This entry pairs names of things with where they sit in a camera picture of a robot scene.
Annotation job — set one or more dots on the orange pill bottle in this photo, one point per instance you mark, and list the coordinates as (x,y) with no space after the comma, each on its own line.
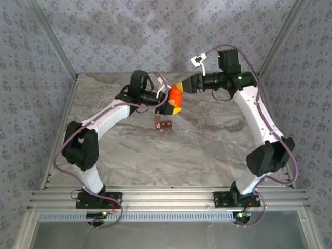
(176,98)

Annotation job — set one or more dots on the brown pill organizer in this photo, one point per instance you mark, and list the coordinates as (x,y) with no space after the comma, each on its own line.
(164,125)

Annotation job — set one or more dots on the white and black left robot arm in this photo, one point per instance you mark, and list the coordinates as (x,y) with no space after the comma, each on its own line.
(109,115)

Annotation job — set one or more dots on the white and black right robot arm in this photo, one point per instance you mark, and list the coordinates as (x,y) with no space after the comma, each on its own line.
(254,114)

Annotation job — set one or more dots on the floral patterned backdrop cloth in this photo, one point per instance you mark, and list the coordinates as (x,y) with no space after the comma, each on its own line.
(166,31)

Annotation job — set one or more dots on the grey metal sheet panel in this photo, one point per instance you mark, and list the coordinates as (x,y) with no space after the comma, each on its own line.
(166,236)

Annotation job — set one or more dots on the small controller board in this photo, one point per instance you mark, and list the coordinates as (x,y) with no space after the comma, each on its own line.
(242,215)
(97,214)

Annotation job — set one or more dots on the aluminium side rail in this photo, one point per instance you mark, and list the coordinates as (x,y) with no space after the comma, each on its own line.
(267,103)
(68,103)

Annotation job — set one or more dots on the aluminium corner post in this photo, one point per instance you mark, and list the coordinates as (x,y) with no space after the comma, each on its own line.
(280,39)
(54,39)

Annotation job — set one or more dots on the aluminium mounting rail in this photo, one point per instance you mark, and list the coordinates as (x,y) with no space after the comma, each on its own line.
(166,199)

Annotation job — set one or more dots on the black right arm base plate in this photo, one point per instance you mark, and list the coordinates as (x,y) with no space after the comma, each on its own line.
(220,199)

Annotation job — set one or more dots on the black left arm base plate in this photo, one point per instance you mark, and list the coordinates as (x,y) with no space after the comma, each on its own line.
(114,199)

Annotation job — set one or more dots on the aluminium bottom frame bar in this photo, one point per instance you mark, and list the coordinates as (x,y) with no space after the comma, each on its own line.
(26,230)
(311,230)

